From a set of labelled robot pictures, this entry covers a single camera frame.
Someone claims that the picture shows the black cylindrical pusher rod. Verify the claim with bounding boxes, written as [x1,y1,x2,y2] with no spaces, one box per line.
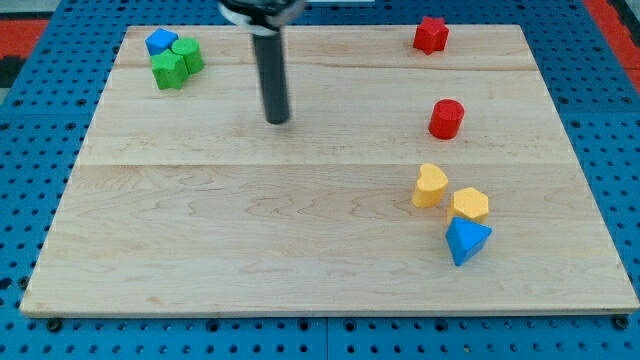
[252,32,290,125]

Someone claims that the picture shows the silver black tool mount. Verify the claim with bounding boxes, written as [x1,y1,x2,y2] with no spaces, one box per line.
[218,0,306,34]

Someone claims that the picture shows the yellow heart block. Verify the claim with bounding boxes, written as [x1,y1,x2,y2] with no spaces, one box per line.
[411,163,449,208]

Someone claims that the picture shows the blue triangle block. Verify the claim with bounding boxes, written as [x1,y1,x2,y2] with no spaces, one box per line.
[445,217,493,266]

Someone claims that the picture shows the green cylinder block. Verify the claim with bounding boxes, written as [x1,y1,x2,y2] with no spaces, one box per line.
[171,37,204,74]

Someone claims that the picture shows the green star block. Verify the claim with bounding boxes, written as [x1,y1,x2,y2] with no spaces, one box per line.
[151,50,189,90]

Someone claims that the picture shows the blue cube block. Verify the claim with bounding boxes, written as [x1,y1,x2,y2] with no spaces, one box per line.
[145,28,179,56]

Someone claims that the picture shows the red star block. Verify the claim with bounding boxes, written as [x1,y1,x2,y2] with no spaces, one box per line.
[413,16,449,55]

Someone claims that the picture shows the wooden board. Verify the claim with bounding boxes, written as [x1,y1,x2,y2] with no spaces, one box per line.
[21,25,639,318]

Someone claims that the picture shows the red cylinder block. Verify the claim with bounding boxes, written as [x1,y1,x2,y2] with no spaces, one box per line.
[428,99,465,140]

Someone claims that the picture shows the yellow hexagon block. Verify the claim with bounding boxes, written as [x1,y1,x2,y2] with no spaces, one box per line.
[446,187,490,224]

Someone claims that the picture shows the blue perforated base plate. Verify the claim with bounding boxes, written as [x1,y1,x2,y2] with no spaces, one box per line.
[1,1,639,359]

